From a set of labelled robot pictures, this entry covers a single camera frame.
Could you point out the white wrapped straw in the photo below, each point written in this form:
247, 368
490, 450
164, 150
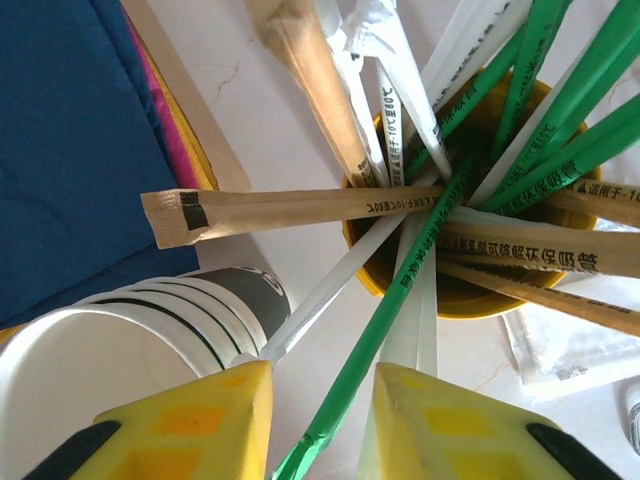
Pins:
415, 110
330, 290
417, 310
390, 125
465, 45

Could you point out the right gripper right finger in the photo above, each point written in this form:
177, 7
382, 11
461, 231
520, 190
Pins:
450, 440

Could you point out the pink paper napkin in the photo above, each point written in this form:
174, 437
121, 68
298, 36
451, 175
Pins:
172, 150

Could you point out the green wrapped straw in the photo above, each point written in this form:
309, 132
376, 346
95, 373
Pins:
530, 65
390, 320
465, 95
575, 165
590, 90

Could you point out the brown wrapped straw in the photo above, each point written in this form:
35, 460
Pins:
310, 75
550, 297
275, 212
600, 200
550, 250

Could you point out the white black paper cup stack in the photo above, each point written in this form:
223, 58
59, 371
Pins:
100, 360

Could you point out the yellow paper napkin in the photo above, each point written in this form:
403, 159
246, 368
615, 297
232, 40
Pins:
197, 165

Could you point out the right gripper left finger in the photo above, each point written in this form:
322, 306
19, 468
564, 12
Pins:
190, 430

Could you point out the navy blue napkin stack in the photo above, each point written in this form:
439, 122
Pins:
75, 150

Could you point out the yellow straw holder cup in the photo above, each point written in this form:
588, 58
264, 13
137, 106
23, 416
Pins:
380, 287

